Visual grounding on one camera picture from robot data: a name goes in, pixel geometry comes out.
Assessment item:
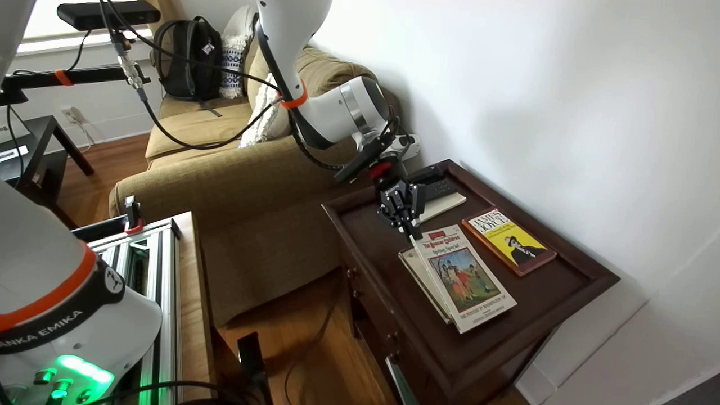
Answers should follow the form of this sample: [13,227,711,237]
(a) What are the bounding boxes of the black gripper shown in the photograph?
[377,173,425,246]

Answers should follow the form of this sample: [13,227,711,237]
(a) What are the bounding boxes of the Boxcar Children paperback book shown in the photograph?
[414,223,521,337]

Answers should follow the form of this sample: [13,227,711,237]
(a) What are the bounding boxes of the thick black remote control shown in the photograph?
[403,173,455,217]

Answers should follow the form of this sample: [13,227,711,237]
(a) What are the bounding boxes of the yellow James Joyce book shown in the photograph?
[460,208,560,280]

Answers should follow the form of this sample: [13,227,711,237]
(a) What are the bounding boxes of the grey book on shelf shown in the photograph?
[383,353,421,405]

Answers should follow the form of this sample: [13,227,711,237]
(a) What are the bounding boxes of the dark wooden nightstand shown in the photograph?
[320,155,624,405]

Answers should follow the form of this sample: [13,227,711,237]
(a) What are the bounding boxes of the brown fabric sofa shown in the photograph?
[106,40,403,233]

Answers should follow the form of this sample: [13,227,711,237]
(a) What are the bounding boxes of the black floor object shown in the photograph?
[235,331,274,405]

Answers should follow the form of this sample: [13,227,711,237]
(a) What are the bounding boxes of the wooden board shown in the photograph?
[170,210,221,405]

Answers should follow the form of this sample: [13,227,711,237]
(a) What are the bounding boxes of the black backpack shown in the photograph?
[152,15,226,105]

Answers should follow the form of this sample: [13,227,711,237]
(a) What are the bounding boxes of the small black clamp knob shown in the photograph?
[121,195,147,237]

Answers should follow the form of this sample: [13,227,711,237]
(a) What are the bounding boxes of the black bar with orange tape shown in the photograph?
[0,66,131,100]

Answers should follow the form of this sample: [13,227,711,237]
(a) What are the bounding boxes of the black side table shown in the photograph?
[0,114,98,220]

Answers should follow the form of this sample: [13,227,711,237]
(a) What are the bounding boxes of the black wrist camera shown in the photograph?
[332,133,400,187]

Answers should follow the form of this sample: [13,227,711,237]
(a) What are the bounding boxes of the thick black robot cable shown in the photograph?
[95,0,310,154]

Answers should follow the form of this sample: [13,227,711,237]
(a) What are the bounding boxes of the white wall outlet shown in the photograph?
[58,105,91,130]

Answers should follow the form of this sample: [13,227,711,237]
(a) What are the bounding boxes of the black stereo camera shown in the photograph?
[54,0,163,35]

